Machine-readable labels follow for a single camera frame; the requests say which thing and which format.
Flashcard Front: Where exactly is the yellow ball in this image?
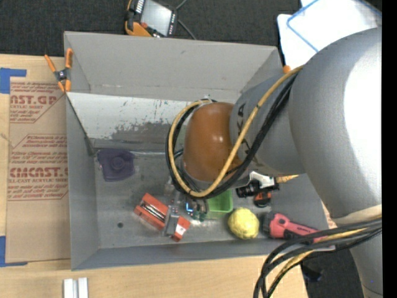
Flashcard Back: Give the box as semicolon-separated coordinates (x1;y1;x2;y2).
227;207;260;240

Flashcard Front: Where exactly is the purple flat object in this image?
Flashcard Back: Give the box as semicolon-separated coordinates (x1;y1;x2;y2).
97;148;136;183

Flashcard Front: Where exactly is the black and orange small object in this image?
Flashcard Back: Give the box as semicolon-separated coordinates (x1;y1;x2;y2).
253;191;273;209

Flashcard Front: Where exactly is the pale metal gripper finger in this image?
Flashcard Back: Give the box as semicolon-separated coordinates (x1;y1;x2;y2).
164;214;181;237

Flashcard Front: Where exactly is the grey metal bin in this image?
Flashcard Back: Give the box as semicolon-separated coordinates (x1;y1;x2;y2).
63;31;337;271

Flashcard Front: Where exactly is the orange-red open case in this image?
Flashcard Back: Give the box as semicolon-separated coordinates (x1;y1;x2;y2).
133;192;191;243

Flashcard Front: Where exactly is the green plastic box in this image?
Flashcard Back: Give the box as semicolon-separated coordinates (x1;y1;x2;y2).
205;189;234;220

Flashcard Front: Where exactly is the brown cardboard board red print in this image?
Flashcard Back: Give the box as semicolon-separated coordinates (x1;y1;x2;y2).
0;53;73;267

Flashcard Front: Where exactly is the red and black toy drill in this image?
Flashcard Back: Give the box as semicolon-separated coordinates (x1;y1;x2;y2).
262;212;336;248

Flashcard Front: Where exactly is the black cylinder on white bracket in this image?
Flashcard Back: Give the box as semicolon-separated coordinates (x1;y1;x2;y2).
235;171;299;199

